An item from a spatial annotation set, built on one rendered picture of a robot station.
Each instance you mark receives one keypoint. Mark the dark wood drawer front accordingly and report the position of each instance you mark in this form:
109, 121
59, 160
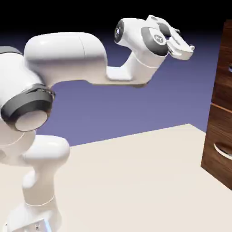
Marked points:
213, 126
223, 87

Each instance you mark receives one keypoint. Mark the dark wood cabinet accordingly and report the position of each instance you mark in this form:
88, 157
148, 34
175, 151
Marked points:
217, 163

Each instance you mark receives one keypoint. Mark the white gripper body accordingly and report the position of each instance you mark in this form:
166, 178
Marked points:
181, 49

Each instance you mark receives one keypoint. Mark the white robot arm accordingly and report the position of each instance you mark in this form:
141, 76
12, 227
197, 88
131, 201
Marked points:
61, 54

